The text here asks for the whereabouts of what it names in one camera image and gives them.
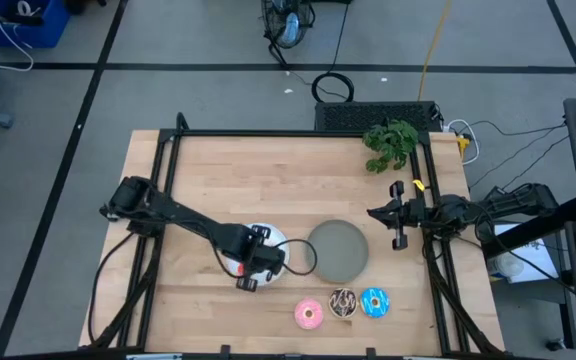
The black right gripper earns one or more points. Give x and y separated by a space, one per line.
413 212

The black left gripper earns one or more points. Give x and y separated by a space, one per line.
248 252

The small red donut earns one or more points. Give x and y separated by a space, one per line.
241 270

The large pink donut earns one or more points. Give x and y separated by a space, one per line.
300 310

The large chocolate donut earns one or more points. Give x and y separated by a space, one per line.
335 300

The large blue donut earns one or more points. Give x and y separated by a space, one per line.
367 300

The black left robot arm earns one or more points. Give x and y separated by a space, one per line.
178 212

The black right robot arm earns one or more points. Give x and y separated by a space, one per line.
508 202

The white plate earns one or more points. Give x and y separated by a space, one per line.
278 237

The yellow tag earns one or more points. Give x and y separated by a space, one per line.
419 185

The grey plate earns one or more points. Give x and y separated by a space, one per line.
338 250

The green leafy plant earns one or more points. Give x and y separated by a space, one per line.
393 142

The black table clamp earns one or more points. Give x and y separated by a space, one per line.
225 350
369 352

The yellow power plug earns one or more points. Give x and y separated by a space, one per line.
463 144

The clear plastic cup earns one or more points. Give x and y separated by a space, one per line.
510 265

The black desk leg bar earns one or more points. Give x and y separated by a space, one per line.
533 230

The silver metal bar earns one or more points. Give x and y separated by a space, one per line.
153 357

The white paper sheet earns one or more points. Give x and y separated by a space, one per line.
538 260

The black floor fan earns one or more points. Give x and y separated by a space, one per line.
288 27

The large blue plastic bin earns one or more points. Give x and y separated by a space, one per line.
43 30

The black aluminium frame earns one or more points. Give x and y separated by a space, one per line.
268 133

